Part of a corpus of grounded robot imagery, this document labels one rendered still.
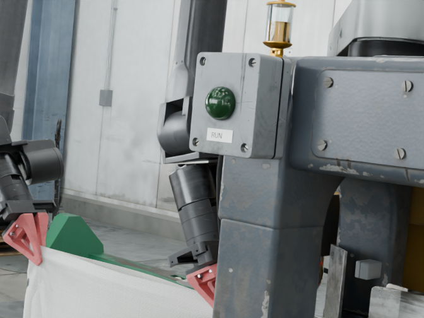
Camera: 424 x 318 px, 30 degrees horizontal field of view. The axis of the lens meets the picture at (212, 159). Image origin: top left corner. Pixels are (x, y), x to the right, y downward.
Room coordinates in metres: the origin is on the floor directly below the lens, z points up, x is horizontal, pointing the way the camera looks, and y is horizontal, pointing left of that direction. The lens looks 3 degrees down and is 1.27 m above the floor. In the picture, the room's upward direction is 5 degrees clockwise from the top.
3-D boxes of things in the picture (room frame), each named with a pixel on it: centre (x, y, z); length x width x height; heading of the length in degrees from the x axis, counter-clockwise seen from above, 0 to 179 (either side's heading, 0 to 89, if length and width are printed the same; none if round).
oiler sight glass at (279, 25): (0.77, -0.05, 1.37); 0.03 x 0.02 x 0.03; 48
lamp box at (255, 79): (0.71, -0.02, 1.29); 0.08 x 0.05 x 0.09; 48
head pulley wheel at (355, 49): (0.82, -0.17, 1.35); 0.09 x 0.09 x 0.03
